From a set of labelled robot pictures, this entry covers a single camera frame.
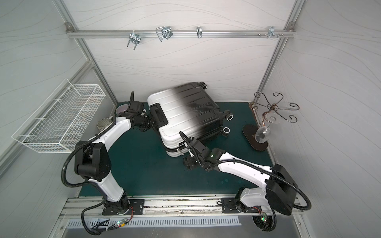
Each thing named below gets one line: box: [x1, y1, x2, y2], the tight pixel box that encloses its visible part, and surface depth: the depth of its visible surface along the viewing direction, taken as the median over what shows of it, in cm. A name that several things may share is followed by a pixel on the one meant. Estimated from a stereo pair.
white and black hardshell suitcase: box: [147, 81, 234, 158], surface depth 88 cm
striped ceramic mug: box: [96, 116, 114, 132], surface depth 106 cm
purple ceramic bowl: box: [115, 104, 129, 116], surface depth 113 cm
